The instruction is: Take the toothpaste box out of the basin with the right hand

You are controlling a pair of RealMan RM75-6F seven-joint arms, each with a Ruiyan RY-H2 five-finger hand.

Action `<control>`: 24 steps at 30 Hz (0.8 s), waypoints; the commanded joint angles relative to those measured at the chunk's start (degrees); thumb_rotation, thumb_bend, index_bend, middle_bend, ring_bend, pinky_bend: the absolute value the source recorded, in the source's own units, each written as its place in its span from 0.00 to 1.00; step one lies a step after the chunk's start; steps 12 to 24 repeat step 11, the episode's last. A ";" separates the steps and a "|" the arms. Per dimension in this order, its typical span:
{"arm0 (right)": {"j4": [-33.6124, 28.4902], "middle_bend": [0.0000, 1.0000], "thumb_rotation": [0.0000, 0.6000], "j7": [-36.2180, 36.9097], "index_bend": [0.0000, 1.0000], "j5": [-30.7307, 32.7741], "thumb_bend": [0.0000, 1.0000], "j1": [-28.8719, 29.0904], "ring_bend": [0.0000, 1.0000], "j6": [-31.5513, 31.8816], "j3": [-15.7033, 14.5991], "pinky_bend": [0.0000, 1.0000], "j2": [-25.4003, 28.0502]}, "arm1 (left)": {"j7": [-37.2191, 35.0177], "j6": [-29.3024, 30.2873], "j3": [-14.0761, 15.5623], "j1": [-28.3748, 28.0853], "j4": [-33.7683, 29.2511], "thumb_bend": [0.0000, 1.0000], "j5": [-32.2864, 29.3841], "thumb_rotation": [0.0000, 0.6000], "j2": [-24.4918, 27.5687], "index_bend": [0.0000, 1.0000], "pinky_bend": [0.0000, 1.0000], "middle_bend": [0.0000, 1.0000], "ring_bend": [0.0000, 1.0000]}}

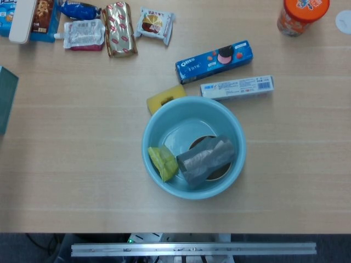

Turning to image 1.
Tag white toothpaste box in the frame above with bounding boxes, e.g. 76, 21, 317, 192
200, 75, 274, 101

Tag white spouted drink pouch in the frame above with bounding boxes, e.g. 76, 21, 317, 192
53, 19, 106, 52

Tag blue cookie wrapper pack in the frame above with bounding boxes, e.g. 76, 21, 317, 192
57, 0, 103, 21

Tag yellow sponge with square hole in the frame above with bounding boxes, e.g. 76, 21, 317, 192
146, 84, 188, 115

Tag white pastry snack packet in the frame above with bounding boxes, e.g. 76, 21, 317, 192
135, 7, 177, 47

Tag blue snack box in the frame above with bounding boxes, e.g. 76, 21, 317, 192
0, 0, 61, 43

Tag gold red wafer packet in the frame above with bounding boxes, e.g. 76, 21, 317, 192
101, 1, 138, 58

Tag round brown tin can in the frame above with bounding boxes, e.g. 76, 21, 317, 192
189, 135, 233, 182

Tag silver aluminium rail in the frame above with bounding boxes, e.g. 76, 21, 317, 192
71, 242, 317, 258

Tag yellow green snack packet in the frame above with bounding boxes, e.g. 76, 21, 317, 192
148, 146, 179, 183

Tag white rectangular case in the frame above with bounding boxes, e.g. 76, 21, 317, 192
8, 0, 38, 44

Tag light blue plastic bowl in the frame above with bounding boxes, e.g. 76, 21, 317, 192
141, 96, 247, 200

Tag brown chocolate snack box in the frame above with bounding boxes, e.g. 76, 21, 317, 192
30, 0, 56, 35

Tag blue Oreo cookie box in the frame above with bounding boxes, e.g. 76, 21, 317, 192
175, 40, 254, 85

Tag orange lidded snack jar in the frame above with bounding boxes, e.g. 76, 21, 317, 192
277, 0, 331, 38

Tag white round lid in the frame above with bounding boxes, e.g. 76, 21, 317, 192
335, 9, 351, 35

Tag teal green box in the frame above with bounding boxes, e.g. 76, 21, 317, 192
0, 65, 19, 135

